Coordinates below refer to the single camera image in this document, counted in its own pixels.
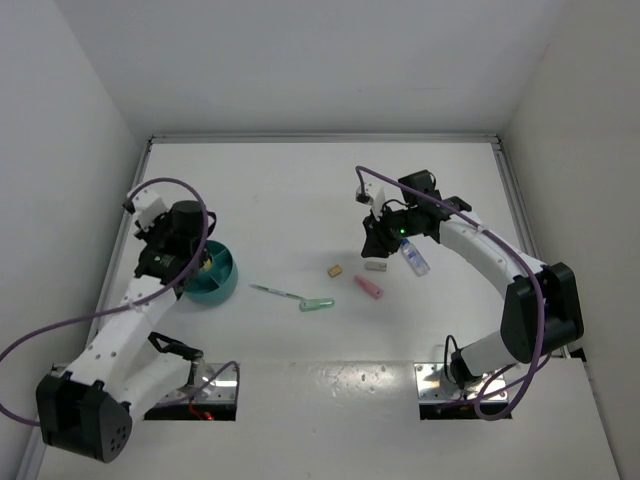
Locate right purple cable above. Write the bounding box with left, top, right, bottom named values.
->
left=354, top=166, right=551, bottom=421

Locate clear blue spray bottle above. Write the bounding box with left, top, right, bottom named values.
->
left=400, top=239, right=430, bottom=277

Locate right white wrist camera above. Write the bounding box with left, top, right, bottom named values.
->
left=355, top=182, right=386, bottom=210

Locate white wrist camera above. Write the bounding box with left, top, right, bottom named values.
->
left=123, top=187, right=168, bottom=231
left=355, top=182, right=386, bottom=210

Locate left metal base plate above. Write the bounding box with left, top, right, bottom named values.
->
left=155, top=361, right=241, bottom=408

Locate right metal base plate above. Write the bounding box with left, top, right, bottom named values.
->
left=414, top=363, right=490, bottom=405

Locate green transparent stapler case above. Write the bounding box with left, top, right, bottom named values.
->
left=299, top=298, right=335, bottom=312

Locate metal base plate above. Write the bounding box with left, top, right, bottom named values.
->
left=414, top=363, right=490, bottom=405
left=155, top=361, right=241, bottom=408

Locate small tan eraser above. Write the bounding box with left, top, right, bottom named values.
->
left=327, top=265, right=342, bottom=278

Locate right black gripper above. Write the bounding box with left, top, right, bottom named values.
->
left=362, top=204, right=418, bottom=259

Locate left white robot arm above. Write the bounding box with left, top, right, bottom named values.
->
left=36, top=198, right=213, bottom=463

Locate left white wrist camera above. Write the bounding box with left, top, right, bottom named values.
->
left=123, top=187, right=168, bottom=231

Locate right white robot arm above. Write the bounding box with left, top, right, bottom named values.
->
left=355, top=170, right=584, bottom=388

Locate beige eraser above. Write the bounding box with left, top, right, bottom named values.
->
left=365, top=261, right=387, bottom=272

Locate teal divided round container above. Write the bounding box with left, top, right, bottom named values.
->
left=184, top=240, right=238, bottom=307

